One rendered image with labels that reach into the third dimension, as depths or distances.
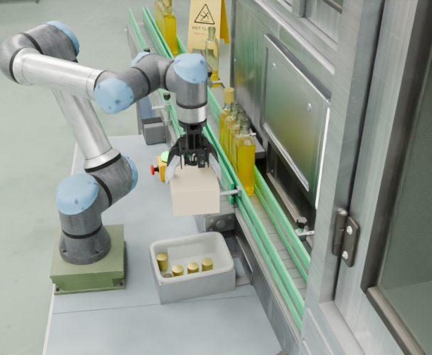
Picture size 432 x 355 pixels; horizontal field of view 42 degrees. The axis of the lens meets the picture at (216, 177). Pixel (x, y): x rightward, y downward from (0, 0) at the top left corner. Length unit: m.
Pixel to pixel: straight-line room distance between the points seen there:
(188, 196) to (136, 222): 0.53
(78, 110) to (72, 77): 0.28
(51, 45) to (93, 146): 0.30
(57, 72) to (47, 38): 0.22
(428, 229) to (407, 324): 0.11
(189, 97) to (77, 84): 0.26
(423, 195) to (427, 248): 0.05
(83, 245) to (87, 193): 0.17
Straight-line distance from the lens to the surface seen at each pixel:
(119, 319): 1.63
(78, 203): 1.57
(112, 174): 1.65
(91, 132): 1.64
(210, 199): 1.44
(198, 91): 1.31
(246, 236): 1.67
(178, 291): 1.63
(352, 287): 0.67
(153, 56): 1.37
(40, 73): 1.44
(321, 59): 1.49
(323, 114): 1.47
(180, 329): 1.59
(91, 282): 1.69
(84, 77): 1.33
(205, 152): 1.39
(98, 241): 1.67
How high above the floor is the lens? 1.96
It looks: 35 degrees down
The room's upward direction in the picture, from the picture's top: straight up
